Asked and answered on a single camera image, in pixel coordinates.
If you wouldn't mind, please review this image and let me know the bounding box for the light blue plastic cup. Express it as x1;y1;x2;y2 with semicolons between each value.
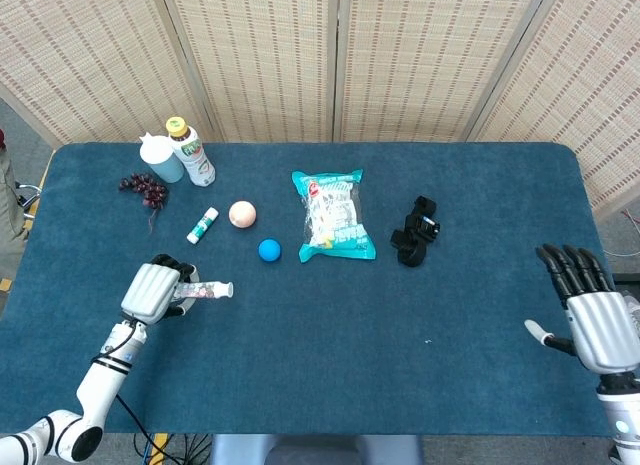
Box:
139;133;186;184

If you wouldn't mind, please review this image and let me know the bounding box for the green tea bottle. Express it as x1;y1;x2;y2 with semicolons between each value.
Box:
165;116;217;188

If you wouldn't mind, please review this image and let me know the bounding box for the peach coloured ball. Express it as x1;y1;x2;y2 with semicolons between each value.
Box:
228;200;258;230

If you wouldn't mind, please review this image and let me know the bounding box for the blue table cloth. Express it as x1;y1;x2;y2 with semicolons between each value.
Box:
0;141;636;436

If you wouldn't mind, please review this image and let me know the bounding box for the black strap camera mount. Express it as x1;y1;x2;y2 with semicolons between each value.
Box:
390;195;442;269

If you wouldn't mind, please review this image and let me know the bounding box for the woven bamboo screen panel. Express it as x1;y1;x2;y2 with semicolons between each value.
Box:
0;0;224;149
158;0;341;144
464;0;640;221
332;0;551;144

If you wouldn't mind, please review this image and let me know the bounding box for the dark red grape bunch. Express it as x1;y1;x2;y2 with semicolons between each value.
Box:
118;172;170;234

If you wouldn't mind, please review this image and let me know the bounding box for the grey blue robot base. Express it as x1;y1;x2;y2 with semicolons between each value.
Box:
209;433;426;465

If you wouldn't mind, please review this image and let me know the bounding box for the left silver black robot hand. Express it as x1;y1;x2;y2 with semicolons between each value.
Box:
119;253;201;326

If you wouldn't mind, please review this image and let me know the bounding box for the thin white floor cable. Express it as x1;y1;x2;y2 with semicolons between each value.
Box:
602;209;640;259

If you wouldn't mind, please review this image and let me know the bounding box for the blue ball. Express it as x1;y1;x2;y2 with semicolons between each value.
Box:
257;238;283;263

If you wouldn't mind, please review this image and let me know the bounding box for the grey white shoe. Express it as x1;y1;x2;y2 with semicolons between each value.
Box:
622;292;640;332

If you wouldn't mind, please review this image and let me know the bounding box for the bundle of floor cables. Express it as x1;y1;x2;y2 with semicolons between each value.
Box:
132;432;214;465

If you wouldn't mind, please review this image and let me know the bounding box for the green white glue stick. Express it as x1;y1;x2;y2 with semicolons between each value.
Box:
186;207;220;245

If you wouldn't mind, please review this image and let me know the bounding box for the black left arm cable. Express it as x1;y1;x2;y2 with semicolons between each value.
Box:
89;317;156;439

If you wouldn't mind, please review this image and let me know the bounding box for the small patterned tube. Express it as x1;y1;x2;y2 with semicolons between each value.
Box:
175;279;235;302

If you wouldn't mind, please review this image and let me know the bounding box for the chrome chair frame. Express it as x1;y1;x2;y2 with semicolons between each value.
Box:
14;182;42;209

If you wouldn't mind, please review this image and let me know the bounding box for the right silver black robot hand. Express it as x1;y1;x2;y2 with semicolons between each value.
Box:
523;243;640;375

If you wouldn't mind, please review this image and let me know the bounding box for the teal snack bag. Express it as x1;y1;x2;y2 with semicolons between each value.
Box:
291;169;378;264

